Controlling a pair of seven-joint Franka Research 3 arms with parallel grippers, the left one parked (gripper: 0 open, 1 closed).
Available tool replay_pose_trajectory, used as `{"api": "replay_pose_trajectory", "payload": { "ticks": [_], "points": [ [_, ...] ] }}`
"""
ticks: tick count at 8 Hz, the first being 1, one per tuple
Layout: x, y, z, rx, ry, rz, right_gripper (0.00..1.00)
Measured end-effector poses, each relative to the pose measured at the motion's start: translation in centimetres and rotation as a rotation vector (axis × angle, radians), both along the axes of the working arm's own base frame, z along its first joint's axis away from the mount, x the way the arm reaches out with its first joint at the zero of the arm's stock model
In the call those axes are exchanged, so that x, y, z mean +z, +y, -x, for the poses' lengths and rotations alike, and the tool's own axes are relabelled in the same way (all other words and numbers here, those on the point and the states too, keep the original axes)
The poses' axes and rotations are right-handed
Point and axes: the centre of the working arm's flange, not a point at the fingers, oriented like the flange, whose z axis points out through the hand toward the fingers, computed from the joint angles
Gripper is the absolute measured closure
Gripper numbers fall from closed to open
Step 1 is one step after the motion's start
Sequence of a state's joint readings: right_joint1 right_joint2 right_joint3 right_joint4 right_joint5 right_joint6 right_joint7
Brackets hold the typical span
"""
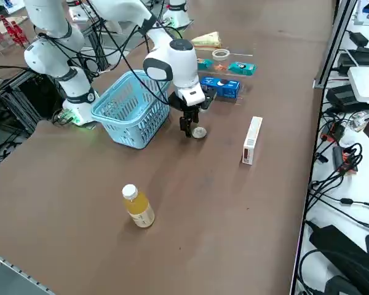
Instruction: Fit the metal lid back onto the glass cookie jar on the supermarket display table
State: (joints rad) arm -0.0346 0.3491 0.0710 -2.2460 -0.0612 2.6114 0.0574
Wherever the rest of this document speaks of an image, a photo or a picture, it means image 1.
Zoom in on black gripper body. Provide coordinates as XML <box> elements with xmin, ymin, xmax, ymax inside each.
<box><xmin>168</xmin><ymin>92</ymin><xmax>207</xmax><ymax>118</ymax></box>

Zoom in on blue Oreo cookie box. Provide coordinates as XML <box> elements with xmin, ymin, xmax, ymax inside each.
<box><xmin>199</xmin><ymin>76</ymin><xmax>242</xmax><ymax>100</ymax></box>

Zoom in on glass cookie jar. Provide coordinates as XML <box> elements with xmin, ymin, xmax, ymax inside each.
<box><xmin>211</xmin><ymin>48</ymin><xmax>231</xmax><ymax>74</ymax></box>

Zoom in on clear acrylic display shelf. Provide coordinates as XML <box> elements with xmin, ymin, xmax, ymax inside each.
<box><xmin>196</xmin><ymin>45</ymin><xmax>255</xmax><ymax>107</ymax></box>

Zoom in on teal snack packet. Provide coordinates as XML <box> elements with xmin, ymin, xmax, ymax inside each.
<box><xmin>228</xmin><ymin>61</ymin><xmax>258</xmax><ymax>76</ymax></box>
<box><xmin>197</xmin><ymin>58</ymin><xmax>215</xmax><ymax>71</ymax></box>

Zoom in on white carton box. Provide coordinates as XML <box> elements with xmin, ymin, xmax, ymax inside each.
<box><xmin>242</xmin><ymin>116</ymin><xmax>264</xmax><ymax>167</ymax></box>

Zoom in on light blue plastic basket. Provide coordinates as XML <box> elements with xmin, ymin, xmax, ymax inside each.
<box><xmin>90</xmin><ymin>69</ymin><xmax>172</xmax><ymax>150</ymax></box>

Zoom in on triangular packed sandwich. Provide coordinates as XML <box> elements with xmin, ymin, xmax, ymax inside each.
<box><xmin>190</xmin><ymin>31</ymin><xmax>222</xmax><ymax>49</ymax></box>

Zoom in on orange juice bottle white cap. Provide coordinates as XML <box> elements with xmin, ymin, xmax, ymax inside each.
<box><xmin>121</xmin><ymin>184</ymin><xmax>156</xmax><ymax>229</ymax></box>

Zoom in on large black power adapter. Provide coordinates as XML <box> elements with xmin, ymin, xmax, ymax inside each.
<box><xmin>325</xmin><ymin>85</ymin><xmax>369</xmax><ymax>114</ymax></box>

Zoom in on white flat plastic box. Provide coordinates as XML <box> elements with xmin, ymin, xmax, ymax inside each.
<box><xmin>347</xmin><ymin>66</ymin><xmax>369</xmax><ymax>104</ymax></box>

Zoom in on black power strip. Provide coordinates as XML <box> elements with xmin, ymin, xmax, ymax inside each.
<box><xmin>338</xmin><ymin>49</ymin><xmax>369</xmax><ymax>74</ymax></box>

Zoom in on small black power adapter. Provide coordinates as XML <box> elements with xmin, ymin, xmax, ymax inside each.
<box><xmin>349</xmin><ymin>30</ymin><xmax>369</xmax><ymax>47</ymax></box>

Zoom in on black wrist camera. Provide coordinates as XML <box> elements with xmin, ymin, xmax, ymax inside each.
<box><xmin>202</xmin><ymin>90</ymin><xmax>218</xmax><ymax>111</ymax></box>

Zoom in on aluminium frame post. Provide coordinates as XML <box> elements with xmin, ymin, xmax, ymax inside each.
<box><xmin>312</xmin><ymin>0</ymin><xmax>359</xmax><ymax>90</ymax></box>

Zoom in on silver metal rail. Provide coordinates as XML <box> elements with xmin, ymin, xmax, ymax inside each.
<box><xmin>0</xmin><ymin>248</ymin><xmax>56</xmax><ymax>295</ymax></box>

